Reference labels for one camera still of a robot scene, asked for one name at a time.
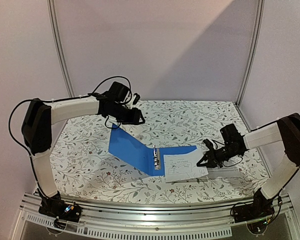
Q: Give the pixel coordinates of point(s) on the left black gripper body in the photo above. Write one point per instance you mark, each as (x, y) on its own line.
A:
(124, 117)

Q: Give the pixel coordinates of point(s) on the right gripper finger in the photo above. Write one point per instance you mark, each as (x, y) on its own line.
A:
(207, 158)
(208, 165)

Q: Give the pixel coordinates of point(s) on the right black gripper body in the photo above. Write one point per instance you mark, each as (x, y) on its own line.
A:
(213, 155)

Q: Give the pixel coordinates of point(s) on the blue ring binder folder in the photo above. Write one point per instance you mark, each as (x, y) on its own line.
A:
(148, 160)

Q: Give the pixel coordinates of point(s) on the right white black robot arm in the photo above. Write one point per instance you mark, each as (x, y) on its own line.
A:
(284, 131)

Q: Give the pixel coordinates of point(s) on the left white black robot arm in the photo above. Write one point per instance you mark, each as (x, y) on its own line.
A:
(117, 102)

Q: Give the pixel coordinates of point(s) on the printed text paper sheet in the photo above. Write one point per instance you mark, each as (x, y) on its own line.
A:
(224, 172)

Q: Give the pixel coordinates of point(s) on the floral patterned tablecloth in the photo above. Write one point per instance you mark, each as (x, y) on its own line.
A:
(82, 166)

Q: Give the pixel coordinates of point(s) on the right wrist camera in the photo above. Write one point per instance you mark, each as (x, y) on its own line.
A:
(208, 144)

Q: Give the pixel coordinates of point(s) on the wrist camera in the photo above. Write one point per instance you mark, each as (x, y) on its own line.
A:
(208, 144)
(134, 99)

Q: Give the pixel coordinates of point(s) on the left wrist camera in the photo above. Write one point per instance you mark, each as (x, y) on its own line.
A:
(134, 99)

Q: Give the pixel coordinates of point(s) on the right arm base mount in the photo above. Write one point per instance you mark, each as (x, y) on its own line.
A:
(257, 215)

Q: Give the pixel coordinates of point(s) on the left aluminium vertical post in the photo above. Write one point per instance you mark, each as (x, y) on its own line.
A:
(51, 4)

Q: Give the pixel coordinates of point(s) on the aluminium vertical post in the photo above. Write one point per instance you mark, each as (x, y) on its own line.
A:
(252, 51)
(51, 4)

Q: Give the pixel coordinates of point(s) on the aluminium front rail frame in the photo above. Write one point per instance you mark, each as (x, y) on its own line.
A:
(106, 220)

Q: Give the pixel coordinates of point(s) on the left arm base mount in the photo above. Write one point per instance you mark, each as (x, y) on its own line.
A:
(61, 211)

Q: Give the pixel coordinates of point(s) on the right aluminium vertical post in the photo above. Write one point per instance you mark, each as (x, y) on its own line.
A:
(252, 51)

